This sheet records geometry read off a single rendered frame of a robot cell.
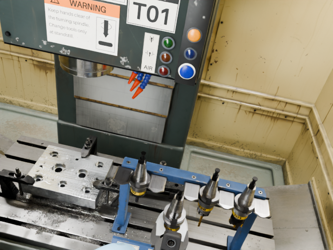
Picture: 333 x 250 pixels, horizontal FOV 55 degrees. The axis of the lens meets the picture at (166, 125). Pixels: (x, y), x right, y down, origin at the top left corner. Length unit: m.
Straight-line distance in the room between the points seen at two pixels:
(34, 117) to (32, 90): 0.18
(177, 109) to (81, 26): 0.93
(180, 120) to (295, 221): 0.71
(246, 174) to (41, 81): 1.41
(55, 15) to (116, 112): 0.94
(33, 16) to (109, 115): 0.95
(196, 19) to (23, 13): 0.36
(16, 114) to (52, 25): 1.67
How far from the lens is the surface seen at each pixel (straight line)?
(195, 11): 0.64
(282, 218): 1.67
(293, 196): 1.76
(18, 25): 0.78
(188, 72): 0.68
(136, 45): 0.69
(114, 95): 1.54
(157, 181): 1.03
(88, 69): 0.91
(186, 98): 1.52
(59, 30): 0.74
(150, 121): 1.58
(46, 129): 2.23
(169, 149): 1.69
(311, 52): 1.84
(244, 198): 1.01
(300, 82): 1.90
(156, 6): 0.65
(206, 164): 2.07
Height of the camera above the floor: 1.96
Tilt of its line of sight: 37 degrees down
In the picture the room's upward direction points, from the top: 10 degrees clockwise
